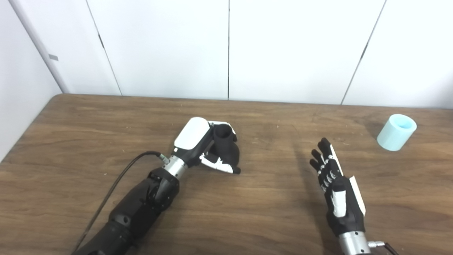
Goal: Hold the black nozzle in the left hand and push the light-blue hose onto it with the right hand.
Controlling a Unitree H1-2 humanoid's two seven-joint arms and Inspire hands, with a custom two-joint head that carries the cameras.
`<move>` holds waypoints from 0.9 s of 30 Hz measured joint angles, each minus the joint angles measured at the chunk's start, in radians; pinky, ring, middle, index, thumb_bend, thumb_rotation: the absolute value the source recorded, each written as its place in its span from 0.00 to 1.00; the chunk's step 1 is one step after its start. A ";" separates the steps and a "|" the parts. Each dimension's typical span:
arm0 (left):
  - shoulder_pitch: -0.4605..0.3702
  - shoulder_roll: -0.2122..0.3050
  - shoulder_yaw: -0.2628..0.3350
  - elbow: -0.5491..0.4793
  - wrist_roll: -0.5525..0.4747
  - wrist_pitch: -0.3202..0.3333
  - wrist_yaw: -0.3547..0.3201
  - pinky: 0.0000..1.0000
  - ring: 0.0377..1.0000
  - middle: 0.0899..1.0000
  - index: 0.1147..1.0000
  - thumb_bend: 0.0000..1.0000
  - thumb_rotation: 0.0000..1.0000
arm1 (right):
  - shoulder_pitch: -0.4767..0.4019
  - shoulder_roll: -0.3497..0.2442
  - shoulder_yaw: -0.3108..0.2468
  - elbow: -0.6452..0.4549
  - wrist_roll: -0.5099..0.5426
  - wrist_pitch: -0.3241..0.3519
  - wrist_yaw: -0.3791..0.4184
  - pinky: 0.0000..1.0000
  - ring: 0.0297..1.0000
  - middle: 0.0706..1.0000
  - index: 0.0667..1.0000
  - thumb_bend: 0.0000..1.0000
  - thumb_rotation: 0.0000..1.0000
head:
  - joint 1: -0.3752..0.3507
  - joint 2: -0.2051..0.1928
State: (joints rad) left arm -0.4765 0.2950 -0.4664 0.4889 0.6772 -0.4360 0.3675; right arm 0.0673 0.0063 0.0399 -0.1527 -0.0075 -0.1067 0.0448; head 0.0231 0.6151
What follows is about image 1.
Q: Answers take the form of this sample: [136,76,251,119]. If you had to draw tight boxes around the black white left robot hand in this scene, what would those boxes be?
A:
[172,117,241,175]

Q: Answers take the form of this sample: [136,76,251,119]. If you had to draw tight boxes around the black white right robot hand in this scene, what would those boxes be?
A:
[309,137,366,237]

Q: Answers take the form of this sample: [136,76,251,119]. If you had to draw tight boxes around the black nozzle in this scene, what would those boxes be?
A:
[213,124,241,169]

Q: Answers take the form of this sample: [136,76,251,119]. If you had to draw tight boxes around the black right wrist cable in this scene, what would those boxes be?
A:
[368,241,398,255]

